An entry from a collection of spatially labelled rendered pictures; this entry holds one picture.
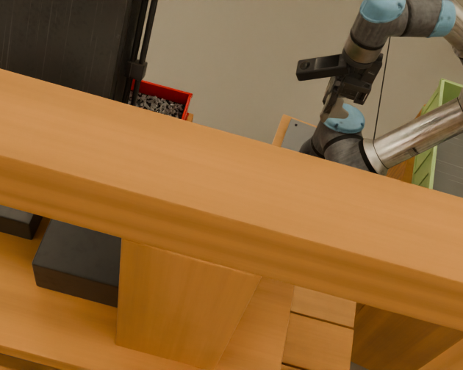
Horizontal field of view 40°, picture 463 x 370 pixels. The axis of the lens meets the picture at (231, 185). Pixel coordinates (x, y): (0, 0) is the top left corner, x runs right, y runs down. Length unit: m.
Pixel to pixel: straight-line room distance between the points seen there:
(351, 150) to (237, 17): 2.02
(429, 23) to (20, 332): 0.93
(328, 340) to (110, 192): 1.21
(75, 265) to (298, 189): 0.39
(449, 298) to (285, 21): 3.15
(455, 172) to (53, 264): 1.55
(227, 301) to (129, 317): 0.16
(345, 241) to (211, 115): 2.59
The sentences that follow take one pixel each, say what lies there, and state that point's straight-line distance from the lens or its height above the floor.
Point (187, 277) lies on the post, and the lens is 0.64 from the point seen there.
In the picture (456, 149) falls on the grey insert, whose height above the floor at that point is 0.85.
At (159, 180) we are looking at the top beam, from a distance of 0.54.
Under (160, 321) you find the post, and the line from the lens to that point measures 0.77.
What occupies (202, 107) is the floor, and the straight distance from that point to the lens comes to 3.13.
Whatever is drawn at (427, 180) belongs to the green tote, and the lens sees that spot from 1.98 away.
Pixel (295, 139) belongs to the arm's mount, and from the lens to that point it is 1.96.
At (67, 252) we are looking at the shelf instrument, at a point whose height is 1.61.
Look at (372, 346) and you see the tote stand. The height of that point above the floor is 0.20.
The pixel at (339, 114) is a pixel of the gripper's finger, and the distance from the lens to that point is 1.46.
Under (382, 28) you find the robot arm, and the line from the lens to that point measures 1.28.
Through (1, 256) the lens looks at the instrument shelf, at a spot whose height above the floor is 1.54.
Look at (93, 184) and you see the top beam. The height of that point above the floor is 1.93.
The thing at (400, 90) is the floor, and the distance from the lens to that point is 3.56.
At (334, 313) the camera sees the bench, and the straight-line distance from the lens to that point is 1.72.
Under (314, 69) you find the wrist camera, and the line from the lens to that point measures 1.39.
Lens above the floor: 2.39
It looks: 56 degrees down
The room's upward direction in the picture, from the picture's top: 18 degrees clockwise
